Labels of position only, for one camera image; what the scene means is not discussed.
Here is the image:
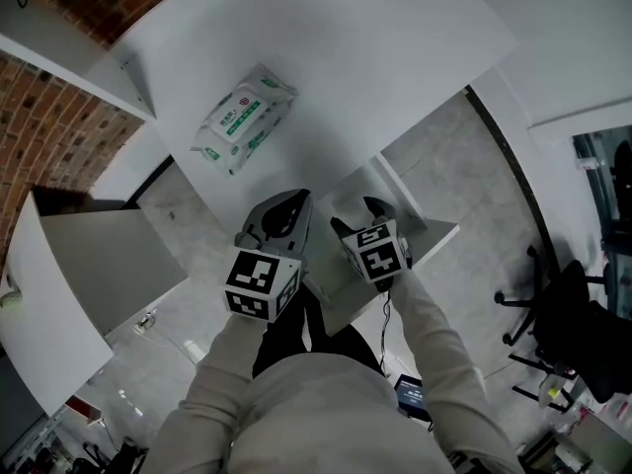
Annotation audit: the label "red edged box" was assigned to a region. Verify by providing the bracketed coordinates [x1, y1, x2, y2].
[63, 395, 106, 425]

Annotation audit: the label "person's torso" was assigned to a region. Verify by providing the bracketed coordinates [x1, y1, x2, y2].
[229, 352, 440, 474]

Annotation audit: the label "dark framed window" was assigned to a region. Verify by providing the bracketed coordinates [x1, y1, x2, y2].
[571, 124, 632, 315]

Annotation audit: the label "white desk with hutch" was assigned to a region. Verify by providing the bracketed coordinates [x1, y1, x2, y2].
[0, 0, 519, 226]

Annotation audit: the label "clear plastic bag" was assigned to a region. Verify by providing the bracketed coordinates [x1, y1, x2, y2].
[540, 372, 579, 412]

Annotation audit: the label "small pale vase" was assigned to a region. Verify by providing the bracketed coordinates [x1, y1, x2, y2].
[0, 283, 24, 310]

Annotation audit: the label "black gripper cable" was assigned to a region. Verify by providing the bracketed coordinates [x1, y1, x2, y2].
[377, 287, 397, 370]

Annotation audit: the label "white drawer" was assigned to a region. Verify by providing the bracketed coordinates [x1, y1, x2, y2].
[301, 154, 461, 338]

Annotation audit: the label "person's legs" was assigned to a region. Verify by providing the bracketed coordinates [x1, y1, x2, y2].
[251, 276, 387, 380]

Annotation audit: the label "white cabinet panel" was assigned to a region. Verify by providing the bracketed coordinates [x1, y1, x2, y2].
[0, 190, 116, 418]

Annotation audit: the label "white green wet wipes pack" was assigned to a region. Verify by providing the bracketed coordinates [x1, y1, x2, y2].
[190, 61, 300, 178]

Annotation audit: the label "person's right forearm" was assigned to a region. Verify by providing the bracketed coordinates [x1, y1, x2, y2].
[389, 269, 527, 474]

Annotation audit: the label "white open cabinet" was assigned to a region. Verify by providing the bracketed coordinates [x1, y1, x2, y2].
[39, 206, 190, 336]

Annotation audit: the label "black office chair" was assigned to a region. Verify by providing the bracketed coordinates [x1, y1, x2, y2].
[495, 244, 632, 405]

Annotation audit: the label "small white plug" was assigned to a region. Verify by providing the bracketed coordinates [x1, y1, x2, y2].
[136, 308, 160, 334]

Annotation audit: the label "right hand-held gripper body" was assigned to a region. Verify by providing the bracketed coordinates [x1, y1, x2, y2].
[340, 218, 414, 293]

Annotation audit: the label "person's left forearm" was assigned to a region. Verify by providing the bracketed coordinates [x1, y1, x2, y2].
[142, 313, 277, 474]

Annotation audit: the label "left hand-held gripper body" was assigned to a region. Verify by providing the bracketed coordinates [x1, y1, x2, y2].
[222, 189, 315, 323]

